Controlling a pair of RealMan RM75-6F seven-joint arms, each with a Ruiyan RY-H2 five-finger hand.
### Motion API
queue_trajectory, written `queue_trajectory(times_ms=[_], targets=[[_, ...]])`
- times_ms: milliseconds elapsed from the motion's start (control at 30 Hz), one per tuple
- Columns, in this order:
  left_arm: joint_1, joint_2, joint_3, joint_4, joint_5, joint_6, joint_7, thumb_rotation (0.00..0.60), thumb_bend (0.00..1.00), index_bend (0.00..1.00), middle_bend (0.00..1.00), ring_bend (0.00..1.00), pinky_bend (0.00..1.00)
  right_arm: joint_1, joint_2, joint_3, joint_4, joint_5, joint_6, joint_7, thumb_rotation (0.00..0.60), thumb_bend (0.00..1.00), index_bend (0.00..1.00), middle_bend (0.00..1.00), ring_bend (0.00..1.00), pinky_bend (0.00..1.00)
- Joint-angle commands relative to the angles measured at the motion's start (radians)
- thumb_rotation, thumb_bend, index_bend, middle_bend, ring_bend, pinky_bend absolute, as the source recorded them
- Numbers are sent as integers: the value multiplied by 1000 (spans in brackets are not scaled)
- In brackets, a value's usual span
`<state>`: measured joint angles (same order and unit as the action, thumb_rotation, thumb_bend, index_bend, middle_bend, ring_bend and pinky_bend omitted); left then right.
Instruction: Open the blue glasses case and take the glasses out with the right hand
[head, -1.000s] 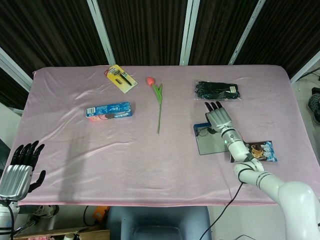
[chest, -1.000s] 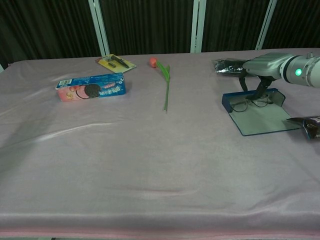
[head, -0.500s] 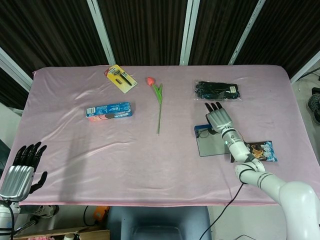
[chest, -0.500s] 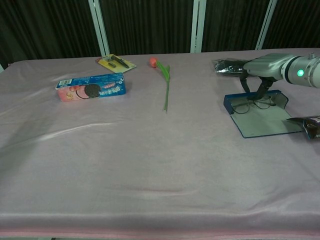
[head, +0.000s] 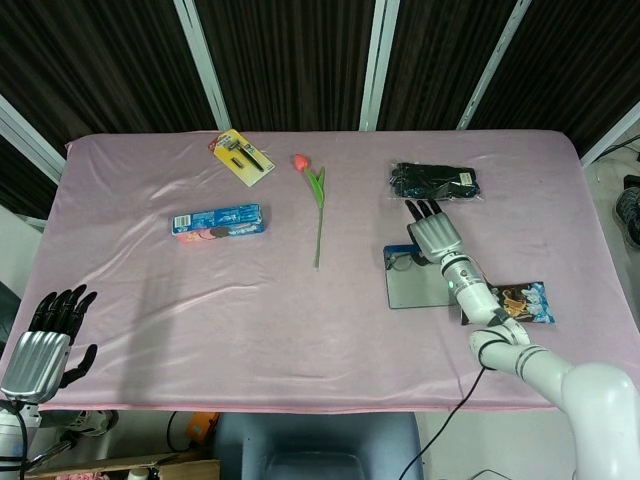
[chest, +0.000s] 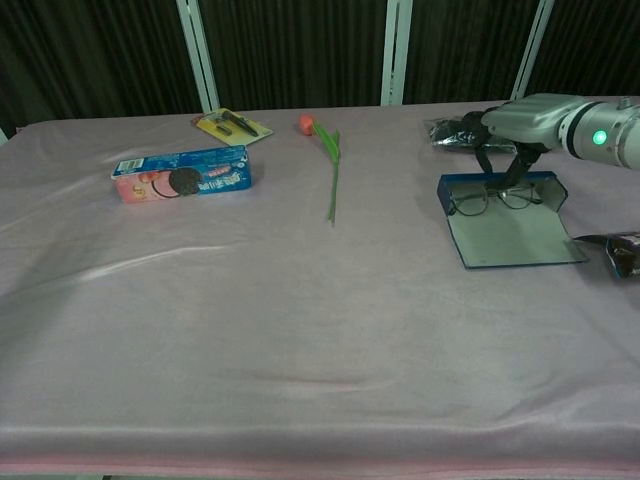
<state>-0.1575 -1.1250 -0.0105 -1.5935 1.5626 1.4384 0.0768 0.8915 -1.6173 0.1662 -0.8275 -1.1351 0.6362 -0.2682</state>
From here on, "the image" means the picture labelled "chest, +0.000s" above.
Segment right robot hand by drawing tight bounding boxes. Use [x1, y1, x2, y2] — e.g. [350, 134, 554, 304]
[462, 93, 584, 191]

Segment thin-rimmed eyeglasses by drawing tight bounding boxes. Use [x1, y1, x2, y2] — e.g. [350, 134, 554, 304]
[448, 180, 544, 217]

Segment blue glasses case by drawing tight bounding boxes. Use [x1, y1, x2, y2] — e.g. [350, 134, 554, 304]
[437, 170, 590, 271]

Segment blue pink cookie box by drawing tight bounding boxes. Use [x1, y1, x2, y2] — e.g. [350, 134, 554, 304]
[110, 145, 254, 205]

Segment black gloves in plastic bag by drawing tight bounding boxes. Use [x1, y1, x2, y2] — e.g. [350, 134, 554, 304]
[424, 115, 516, 154]

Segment brown blue snack bag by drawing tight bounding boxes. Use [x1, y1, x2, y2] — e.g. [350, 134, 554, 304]
[572, 230, 640, 281]

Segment artificial orange tulip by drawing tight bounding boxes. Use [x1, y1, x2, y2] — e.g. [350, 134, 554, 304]
[298, 113, 342, 225]

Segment black pleated curtain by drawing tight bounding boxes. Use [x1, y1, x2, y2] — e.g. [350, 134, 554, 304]
[0, 0, 640, 131]

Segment yellow razor blister pack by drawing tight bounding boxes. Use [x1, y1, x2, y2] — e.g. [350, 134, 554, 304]
[190, 107, 275, 147]

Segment pink tablecloth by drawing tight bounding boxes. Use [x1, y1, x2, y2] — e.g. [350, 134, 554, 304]
[0, 94, 640, 474]

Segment white metal frame post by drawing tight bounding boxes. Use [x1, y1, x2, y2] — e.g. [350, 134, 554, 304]
[510, 0, 556, 100]
[380, 0, 414, 106]
[175, 0, 221, 114]

